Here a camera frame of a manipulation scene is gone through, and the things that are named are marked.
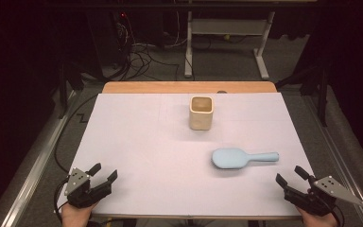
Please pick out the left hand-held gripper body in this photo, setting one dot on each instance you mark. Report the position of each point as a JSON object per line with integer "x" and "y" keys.
{"x": 85, "y": 194}

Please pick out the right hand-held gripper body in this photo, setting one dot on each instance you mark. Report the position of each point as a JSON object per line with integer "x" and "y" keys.
{"x": 315, "y": 198}

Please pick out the light blue hairbrush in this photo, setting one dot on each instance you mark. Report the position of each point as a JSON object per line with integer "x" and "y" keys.
{"x": 233, "y": 157}

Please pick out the beige square cup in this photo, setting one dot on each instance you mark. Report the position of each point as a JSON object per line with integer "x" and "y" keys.
{"x": 201, "y": 118}

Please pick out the person's right hand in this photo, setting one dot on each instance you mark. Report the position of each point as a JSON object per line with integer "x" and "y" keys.
{"x": 318, "y": 220}

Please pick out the person's left hand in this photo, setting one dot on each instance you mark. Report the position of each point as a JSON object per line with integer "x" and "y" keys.
{"x": 75, "y": 217}

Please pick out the white table mat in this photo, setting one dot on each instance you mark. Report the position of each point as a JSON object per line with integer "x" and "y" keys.
{"x": 157, "y": 157}

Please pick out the black stand leg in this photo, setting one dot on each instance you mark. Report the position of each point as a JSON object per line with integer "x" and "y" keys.
{"x": 63, "y": 88}
{"x": 322, "y": 94}

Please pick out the wooden table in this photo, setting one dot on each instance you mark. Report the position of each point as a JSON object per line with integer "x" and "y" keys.
{"x": 170, "y": 87}

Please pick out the dark equipment case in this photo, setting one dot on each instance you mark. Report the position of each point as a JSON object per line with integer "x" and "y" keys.
{"x": 107, "y": 34}

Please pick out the metal floor rail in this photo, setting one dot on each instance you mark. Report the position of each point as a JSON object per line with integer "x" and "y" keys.
{"x": 343, "y": 164}
{"x": 34, "y": 170}

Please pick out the white metal stand frame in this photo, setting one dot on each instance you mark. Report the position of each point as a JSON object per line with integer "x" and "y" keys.
{"x": 230, "y": 26}

